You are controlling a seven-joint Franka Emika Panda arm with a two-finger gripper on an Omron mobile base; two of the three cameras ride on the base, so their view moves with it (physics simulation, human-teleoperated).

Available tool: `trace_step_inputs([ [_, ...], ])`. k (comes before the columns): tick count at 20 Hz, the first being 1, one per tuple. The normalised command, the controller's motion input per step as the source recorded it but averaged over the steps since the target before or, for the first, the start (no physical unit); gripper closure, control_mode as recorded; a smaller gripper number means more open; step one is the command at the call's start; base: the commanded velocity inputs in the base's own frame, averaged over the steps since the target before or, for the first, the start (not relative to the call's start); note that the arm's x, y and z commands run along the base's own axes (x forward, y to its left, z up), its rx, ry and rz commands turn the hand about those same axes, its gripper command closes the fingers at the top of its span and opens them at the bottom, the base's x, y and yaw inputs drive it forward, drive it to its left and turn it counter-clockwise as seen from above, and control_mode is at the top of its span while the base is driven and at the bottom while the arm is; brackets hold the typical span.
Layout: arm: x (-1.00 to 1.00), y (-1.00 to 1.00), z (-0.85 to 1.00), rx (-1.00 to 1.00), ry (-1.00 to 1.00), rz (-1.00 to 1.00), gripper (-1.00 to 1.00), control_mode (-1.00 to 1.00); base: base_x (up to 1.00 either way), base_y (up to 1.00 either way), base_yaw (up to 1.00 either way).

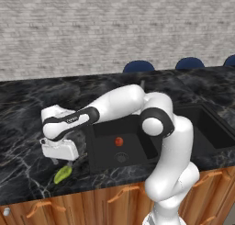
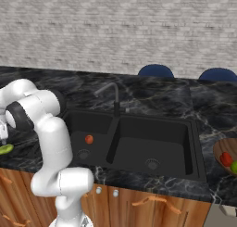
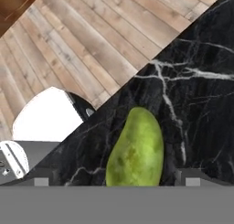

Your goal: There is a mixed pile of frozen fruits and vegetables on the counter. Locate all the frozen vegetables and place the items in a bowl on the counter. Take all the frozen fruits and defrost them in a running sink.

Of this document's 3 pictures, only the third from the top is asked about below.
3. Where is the grey flat block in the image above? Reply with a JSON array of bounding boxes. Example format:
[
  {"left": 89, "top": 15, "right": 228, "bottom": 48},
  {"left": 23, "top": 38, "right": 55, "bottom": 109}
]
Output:
[{"left": 0, "top": 140, "right": 62, "bottom": 186}]

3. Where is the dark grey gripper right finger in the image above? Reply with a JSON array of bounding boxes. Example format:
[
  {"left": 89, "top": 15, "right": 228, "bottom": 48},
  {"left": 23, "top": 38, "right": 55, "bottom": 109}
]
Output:
[{"left": 175, "top": 167, "right": 234, "bottom": 187}]

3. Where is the brown wooden cupboard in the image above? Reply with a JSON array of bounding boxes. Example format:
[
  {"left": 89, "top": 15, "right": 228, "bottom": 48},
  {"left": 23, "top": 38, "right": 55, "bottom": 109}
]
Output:
[{"left": 0, "top": 0, "right": 46, "bottom": 38}]

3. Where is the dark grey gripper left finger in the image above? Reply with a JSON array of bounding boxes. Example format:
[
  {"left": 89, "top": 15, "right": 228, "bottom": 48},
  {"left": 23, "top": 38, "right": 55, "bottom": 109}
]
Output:
[{"left": 1, "top": 168, "right": 59, "bottom": 187}]

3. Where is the white and black round object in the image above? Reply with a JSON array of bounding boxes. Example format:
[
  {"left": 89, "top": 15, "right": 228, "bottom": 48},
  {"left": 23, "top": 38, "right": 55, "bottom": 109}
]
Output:
[{"left": 12, "top": 86, "right": 97, "bottom": 143}]

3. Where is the green mango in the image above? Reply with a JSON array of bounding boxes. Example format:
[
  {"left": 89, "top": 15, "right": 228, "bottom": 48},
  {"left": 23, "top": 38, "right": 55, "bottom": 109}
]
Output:
[{"left": 105, "top": 106, "right": 165, "bottom": 187}]

